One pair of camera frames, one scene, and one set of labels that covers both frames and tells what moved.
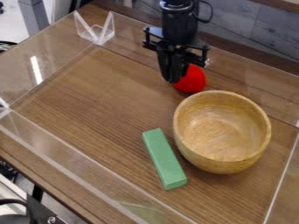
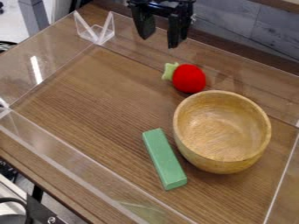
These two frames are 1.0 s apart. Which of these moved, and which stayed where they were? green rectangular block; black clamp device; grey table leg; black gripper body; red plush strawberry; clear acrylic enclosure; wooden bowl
Moved: black gripper body
Stayed: clear acrylic enclosure; black clamp device; green rectangular block; grey table leg; wooden bowl; red plush strawberry
